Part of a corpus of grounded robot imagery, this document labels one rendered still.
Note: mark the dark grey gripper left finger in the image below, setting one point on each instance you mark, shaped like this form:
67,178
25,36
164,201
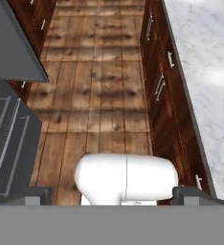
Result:
37,195

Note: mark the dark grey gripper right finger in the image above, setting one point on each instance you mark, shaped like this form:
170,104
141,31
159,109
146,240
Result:
185,195

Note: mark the white rounded object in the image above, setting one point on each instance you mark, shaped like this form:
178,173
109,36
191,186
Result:
126,178

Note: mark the dark grey appliance with rails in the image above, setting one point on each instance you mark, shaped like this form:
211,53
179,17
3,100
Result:
8,140

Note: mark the dark wooden cupboard run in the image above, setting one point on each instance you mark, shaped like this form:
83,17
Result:
37,28
168,105

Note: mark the dark grey flat panel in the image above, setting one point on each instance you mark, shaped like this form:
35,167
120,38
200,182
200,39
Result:
11,41

